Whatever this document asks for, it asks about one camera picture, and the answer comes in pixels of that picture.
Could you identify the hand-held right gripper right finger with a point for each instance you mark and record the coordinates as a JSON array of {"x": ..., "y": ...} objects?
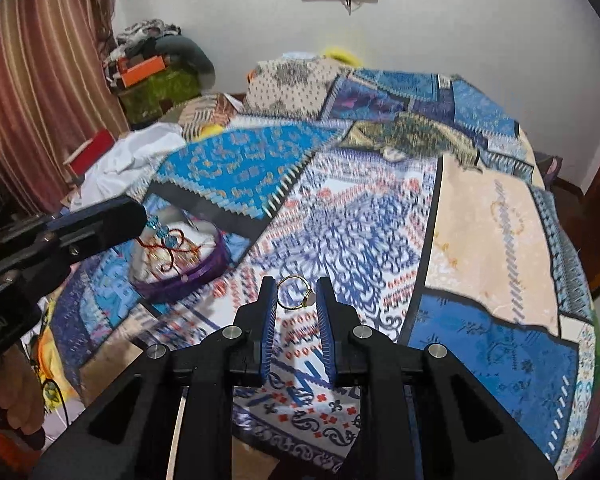
[{"x": 326, "y": 332}]

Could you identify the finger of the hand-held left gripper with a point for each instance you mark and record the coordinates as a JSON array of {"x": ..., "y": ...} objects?
[
  {"x": 115, "y": 225},
  {"x": 90, "y": 214}
]

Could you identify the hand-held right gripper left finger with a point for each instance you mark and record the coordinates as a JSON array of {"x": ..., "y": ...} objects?
[{"x": 267, "y": 332}]

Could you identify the purple heart-shaped jewelry box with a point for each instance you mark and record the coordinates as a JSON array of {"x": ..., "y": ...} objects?
[{"x": 180, "y": 285}]

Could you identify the person's left hand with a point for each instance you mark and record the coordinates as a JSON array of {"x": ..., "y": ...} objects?
[{"x": 20, "y": 395}]

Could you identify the red box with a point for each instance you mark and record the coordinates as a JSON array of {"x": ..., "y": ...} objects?
[{"x": 92, "y": 150}]

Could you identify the white cloth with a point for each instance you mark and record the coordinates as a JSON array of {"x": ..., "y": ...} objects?
[{"x": 130, "y": 160}]

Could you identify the patchwork printed blanket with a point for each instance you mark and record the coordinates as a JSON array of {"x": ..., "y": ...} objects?
[{"x": 360, "y": 200}]

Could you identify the striped red curtain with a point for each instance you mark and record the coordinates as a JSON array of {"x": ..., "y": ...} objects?
[{"x": 40, "y": 85}]

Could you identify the orange box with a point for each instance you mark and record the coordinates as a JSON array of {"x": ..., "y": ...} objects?
[{"x": 142, "y": 70}]

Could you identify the dark bag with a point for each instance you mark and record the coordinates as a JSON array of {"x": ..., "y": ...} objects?
[{"x": 549, "y": 169}]

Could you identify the yellow round item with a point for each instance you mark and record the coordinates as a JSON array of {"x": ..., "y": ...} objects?
[{"x": 340, "y": 54}]

